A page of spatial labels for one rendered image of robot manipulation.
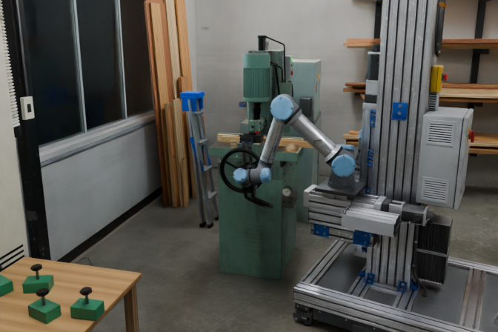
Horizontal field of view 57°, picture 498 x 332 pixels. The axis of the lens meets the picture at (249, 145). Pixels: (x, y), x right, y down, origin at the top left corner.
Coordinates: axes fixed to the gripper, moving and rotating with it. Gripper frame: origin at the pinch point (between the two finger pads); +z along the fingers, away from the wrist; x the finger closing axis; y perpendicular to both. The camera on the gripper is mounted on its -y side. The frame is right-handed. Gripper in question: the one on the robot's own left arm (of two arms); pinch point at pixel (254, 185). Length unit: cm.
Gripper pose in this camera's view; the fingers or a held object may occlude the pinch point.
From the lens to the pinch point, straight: 275.4
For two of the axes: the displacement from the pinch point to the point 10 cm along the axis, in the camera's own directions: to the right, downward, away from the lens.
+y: -1.4, 9.5, -2.8
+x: 9.6, 0.7, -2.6
